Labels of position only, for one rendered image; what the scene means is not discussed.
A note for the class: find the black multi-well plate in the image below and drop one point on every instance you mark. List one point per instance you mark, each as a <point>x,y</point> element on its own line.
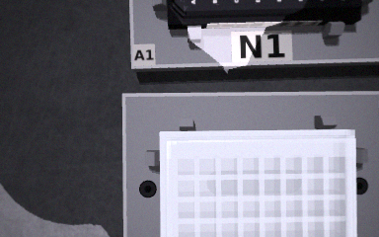
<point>215,14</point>

